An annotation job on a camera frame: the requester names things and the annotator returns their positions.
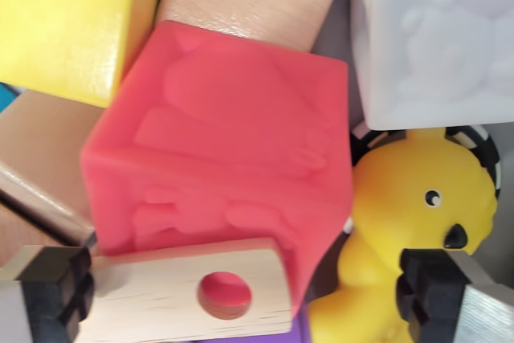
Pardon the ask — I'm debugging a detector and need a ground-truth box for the white embossed rubber cube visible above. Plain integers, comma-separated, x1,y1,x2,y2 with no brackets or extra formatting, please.
348,0,514,132

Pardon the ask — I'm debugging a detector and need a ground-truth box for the yellow wooden cube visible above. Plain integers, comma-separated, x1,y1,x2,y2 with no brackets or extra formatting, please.
0,0,170,109

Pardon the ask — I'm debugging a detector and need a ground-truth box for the red embossed rubber cube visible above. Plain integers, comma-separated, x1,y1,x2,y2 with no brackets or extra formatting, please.
79,19,355,318

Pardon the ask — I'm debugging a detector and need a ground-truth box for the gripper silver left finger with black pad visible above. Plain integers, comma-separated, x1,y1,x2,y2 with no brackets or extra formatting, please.
0,244,96,343

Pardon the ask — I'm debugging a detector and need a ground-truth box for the yellow rubber duck toy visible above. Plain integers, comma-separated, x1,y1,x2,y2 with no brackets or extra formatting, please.
308,129,498,343

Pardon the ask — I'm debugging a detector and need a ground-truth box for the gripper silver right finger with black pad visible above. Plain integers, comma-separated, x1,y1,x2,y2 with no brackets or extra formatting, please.
395,247,514,343

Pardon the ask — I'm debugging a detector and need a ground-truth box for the purple plastic cup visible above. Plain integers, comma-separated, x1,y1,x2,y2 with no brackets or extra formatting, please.
196,310,312,343

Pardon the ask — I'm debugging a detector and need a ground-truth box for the wooden strip with holes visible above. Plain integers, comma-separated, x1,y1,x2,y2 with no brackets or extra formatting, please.
78,237,295,341

